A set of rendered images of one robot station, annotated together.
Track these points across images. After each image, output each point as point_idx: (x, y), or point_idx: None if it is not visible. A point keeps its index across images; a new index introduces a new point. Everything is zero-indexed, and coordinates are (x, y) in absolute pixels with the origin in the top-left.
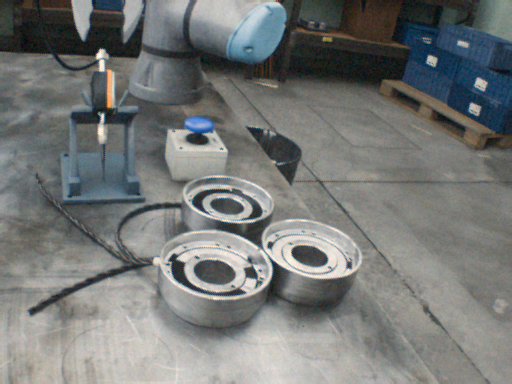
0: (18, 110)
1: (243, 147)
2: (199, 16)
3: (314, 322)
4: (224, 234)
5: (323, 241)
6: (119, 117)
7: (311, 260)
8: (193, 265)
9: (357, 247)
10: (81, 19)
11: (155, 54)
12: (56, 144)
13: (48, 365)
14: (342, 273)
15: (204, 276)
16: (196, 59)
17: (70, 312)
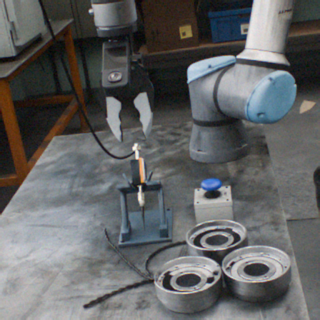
0: (101, 183)
1: (263, 193)
2: (223, 93)
3: (249, 311)
4: (201, 258)
5: (273, 260)
6: (151, 187)
7: (265, 273)
8: (176, 276)
9: (288, 262)
10: (115, 129)
11: (201, 125)
12: None
13: None
14: None
15: (188, 284)
16: (236, 123)
17: (106, 306)
